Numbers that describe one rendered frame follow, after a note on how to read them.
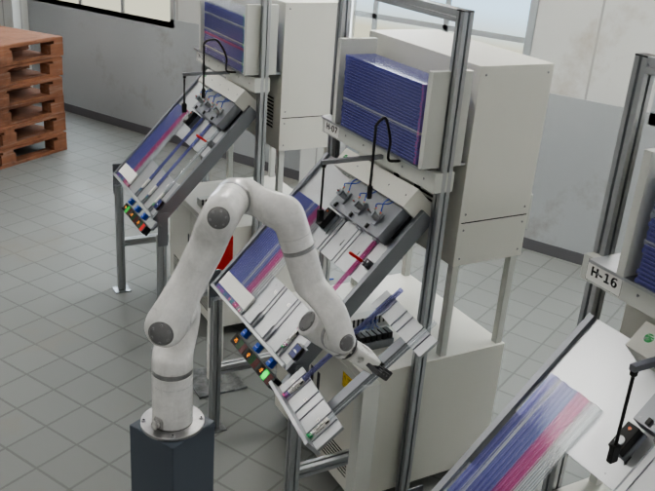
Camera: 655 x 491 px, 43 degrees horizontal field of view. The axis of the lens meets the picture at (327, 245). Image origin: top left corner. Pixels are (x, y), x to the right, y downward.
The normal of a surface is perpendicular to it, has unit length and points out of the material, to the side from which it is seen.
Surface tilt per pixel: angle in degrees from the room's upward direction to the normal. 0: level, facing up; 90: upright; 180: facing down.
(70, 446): 0
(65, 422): 0
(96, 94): 90
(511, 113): 90
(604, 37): 90
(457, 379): 90
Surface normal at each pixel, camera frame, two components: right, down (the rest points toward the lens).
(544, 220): -0.57, 0.29
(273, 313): -0.58, -0.54
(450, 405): 0.47, 0.38
